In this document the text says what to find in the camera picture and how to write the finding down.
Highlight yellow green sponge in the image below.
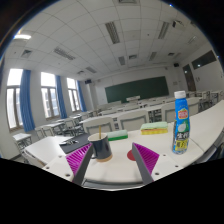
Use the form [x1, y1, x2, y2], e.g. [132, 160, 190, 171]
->
[140, 122, 168, 135]

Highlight wooden stick in cup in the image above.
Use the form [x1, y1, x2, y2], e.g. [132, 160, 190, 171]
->
[99, 126, 101, 139]

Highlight blue curtain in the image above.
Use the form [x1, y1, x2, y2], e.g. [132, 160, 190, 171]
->
[77, 81, 87, 112]
[55, 75, 67, 119]
[20, 70, 35, 132]

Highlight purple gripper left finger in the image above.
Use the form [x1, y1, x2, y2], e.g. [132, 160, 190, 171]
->
[66, 143, 93, 186]

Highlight blue curtain middle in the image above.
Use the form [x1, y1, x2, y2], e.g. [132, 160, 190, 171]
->
[55, 75, 67, 119]

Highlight green white sponge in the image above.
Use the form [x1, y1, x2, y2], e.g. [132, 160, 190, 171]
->
[107, 130, 128, 141]

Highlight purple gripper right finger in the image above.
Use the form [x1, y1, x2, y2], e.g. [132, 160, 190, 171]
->
[132, 143, 159, 185]

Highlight red round sticker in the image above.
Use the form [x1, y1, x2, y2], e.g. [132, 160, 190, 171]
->
[127, 150, 136, 161]

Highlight white classroom chair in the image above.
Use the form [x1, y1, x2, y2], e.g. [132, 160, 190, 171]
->
[117, 110, 149, 131]
[83, 116, 115, 135]

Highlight blue curtain right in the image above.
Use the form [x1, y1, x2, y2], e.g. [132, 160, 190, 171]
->
[77, 81, 87, 112]

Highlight blue curtain left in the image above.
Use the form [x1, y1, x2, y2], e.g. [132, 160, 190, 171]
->
[20, 70, 35, 132]

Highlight dark blue paper cup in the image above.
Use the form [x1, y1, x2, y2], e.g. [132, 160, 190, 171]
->
[88, 133, 112, 162]

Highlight black mat on desk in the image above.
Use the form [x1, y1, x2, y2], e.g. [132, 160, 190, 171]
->
[59, 133, 89, 154]

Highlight green chalkboard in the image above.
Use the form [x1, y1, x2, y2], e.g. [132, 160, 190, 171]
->
[105, 76, 169, 103]

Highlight blue drink bottle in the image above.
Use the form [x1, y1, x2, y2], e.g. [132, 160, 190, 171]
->
[172, 91, 190, 154]

